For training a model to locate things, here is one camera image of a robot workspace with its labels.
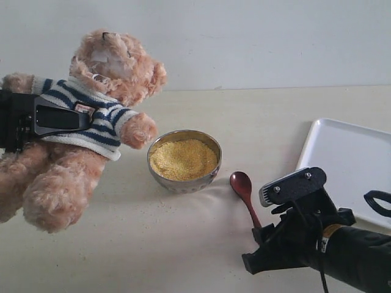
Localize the beige teddy bear striped sweater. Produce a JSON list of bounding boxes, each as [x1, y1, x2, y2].
[[1, 29, 167, 233]]

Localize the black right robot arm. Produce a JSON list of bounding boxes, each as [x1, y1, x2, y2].
[[242, 189, 390, 292]]

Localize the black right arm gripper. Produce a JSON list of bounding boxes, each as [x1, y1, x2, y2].
[[241, 188, 356, 275]]

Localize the steel bowl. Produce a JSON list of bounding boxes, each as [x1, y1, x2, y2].
[[147, 129, 222, 194]]

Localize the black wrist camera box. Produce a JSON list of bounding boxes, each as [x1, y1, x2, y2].
[[258, 167, 327, 208]]

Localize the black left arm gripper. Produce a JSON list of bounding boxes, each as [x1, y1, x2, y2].
[[1, 90, 90, 153]]

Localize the white rectangular plastic tray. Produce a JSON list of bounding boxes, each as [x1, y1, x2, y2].
[[296, 118, 390, 229]]

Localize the dark red wooden spoon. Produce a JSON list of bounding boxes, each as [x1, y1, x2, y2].
[[229, 171, 261, 228]]

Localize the yellow millet grains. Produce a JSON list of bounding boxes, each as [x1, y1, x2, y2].
[[150, 139, 217, 181]]

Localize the black camera cable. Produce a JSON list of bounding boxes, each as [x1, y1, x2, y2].
[[287, 190, 391, 293]]

